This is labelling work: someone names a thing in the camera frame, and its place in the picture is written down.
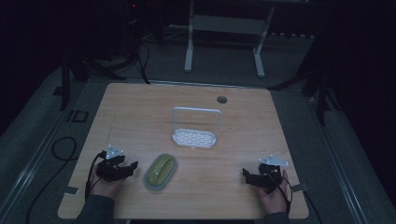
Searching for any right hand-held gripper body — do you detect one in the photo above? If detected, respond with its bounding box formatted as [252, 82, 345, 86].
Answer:
[257, 154, 290, 194]

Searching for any person's left hand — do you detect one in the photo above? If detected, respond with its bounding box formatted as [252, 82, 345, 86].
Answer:
[88, 169, 126, 201]

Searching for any white soap rack with handle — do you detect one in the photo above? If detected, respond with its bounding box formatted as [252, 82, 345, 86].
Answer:
[172, 106, 223, 150]

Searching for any person's right hand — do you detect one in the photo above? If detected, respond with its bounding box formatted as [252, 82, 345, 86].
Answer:
[256, 169, 290, 216]

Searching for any black floor cable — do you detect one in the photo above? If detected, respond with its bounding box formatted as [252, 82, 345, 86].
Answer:
[24, 136, 78, 224]

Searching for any black hanging cable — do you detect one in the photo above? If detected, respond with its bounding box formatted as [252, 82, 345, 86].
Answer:
[135, 40, 152, 85]

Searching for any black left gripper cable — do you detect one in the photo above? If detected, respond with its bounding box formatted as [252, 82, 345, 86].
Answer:
[84, 150, 107, 202]

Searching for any white metal table frame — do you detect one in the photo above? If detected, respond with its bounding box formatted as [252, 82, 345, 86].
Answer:
[183, 0, 276, 79]

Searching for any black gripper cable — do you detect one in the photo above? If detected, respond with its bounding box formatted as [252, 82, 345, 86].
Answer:
[266, 173, 294, 216]
[84, 150, 107, 202]

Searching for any black stand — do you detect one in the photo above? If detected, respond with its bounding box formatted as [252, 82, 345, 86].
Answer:
[266, 46, 342, 127]
[58, 50, 127, 112]

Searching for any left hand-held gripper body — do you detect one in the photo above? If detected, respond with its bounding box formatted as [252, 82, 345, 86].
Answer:
[96, 144, 129, 183]

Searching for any green soap bar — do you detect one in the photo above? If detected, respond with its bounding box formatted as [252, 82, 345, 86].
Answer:
[147, 154, 176, 187]

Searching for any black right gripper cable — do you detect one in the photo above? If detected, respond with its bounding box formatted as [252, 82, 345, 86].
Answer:
[266, 173, 294, 216]

